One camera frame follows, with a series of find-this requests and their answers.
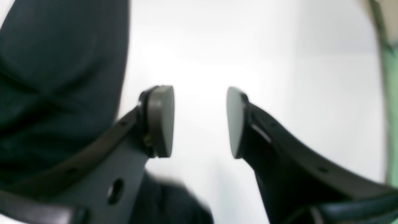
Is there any dark navy long-sleeve shirt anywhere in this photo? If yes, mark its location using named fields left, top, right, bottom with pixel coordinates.
left=0, top=0, right=214, bottom=224

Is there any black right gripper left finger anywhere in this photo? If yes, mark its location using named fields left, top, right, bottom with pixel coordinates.
left=0, top=86, right=174, bottom=224

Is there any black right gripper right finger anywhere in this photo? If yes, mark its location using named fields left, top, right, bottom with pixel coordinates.
left=227, top=87, right=398, bottom=224

